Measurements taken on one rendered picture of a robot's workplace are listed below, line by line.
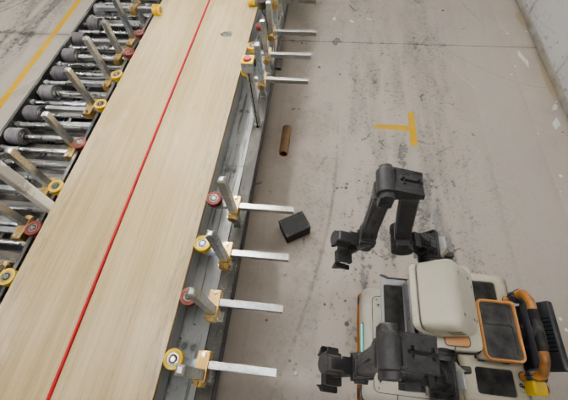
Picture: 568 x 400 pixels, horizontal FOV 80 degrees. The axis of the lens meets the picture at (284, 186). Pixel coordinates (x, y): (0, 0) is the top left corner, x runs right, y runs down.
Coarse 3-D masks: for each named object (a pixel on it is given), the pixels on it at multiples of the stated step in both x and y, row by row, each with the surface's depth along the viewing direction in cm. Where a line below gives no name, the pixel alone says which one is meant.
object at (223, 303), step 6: (222, 300) 153; (228, 300) 153; (234, 300) 153; (222, 306) 153; (228, 306) 152; (234, 306) 152; (240, 306) 152; (246, 306) 151; (252, 306) 151; (258, 306) 151; (264, 306) 151; (270, 306) 151; (276, 306) 151; (282, 306) 151; (276, 312) 151; (282, 312) 152
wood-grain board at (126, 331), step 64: (192, 0) 275; (128, 64) 236; (192, 64) 233; (128, 128) 205; (192, 128) 202; (64, 192) 182; (128, 192) 180; (192, 192) 178; (64, 256) 163; (128, 256) 161; (192, 256) 162; (0, 320) 148; (64, 320) 147; (128, 320) 146; (0, 384) 135; (64, 384) 134; (128, 384) 133
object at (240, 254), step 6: (210, 252) 169; (234, 252) 168; (240, 252) 168; (246, 252) 168; (252, 252) 168; (258, 252) 168; (264, 252) 168; (246, 258) 170; (252, 258) 168; (258, 258) 167; (264, 258) 166; (270, 258) 166; (276, 258) 166; (282, 258) 166; (288, 258) 166
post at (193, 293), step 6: (192, 288) 123; (198, 288) 125; (192, 294) 123; (198, 294) 126; (204, 294) 132; (192, 300) 129; (198, 300) 127; (204, 300) 133; (204, 306) 136; (210, 306) 143; (210, 312) 146
